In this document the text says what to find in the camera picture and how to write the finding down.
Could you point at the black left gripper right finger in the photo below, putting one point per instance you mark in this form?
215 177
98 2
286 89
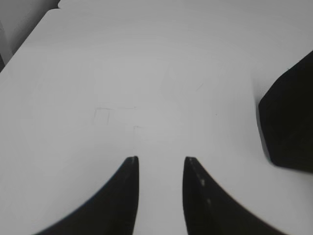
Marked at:
210 210

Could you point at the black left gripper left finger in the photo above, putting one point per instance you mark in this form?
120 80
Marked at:
111 211

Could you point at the black bag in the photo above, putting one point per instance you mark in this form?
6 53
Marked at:
286 117

